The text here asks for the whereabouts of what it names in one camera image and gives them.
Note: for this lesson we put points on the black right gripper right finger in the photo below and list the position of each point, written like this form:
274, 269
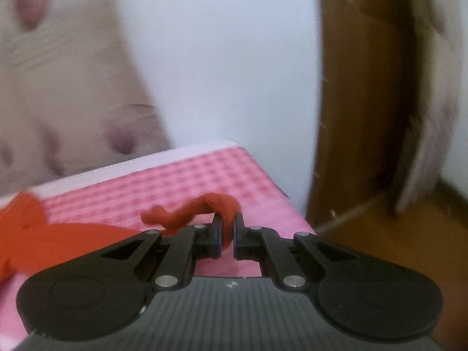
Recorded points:
359, 294

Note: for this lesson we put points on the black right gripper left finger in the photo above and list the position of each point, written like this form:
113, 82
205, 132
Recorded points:
100, 293

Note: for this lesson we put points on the orange red small garment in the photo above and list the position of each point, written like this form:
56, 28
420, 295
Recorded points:
30, 244

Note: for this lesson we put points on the pink checkered white bedsheet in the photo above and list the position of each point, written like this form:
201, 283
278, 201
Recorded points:
117, 194

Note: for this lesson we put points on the beige floral curtain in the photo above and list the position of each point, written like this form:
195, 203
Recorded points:
71, 99

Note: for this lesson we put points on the brown wooden door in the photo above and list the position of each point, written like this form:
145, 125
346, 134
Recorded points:
391, 94

